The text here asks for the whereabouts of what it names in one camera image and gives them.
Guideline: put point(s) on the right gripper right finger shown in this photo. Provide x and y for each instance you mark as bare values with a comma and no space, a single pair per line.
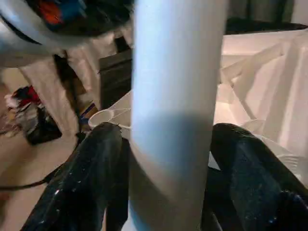
255,192

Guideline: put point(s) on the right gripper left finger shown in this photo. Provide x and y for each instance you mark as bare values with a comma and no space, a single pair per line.
82,192

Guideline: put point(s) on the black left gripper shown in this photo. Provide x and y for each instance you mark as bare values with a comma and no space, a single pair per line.
82,17

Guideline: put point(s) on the white plastic table top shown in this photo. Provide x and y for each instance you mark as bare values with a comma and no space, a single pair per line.
260,72

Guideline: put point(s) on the white plastic table leg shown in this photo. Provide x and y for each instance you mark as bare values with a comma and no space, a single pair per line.
178,96

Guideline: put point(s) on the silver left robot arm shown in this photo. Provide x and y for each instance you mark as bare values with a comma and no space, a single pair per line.
19,48

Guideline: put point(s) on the red and black bag pile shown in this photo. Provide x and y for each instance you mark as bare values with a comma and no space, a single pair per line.
38,125

